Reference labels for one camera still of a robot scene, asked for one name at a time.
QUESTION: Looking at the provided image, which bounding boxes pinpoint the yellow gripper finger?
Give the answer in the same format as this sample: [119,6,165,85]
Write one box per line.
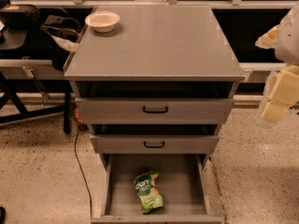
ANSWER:
[255,26,278,49]
[257,65,299,129]

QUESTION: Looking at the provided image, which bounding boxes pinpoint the green rice chip bag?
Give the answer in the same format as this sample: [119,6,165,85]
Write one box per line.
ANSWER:
[134,171,164,215]

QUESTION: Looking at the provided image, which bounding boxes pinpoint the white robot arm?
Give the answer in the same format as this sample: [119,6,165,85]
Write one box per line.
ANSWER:
[255,3,299,129]

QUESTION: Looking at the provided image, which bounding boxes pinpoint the grey drawer cabinet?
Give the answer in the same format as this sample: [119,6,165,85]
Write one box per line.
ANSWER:
[63,4,247,161]

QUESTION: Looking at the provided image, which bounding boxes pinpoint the grey top drawer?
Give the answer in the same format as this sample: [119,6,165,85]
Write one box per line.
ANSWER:
[76,98,234,124]

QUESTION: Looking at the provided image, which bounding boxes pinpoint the grey open bottom drawer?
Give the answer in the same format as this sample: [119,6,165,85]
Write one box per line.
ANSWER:
[91,154,222,224]

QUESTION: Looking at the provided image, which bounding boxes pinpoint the grey middle drawer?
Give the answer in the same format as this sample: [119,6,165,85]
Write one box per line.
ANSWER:
[90,135,219,154]

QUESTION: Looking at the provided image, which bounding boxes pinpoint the white bowl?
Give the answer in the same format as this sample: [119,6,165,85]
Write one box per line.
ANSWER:
[85,11,120,33]

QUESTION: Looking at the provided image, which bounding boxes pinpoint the black folding table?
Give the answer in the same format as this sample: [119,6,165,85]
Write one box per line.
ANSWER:
[0,29,70,133]

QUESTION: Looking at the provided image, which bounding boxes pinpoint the black case on table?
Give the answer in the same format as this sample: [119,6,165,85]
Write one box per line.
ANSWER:
[0,4,40,29]

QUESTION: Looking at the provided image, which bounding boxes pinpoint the dark bag with straps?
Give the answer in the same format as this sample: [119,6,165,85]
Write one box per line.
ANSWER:
[41,15,82,71]

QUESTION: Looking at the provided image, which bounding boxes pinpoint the black floor cable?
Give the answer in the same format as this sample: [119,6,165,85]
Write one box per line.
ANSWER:
[73,124,93,218]

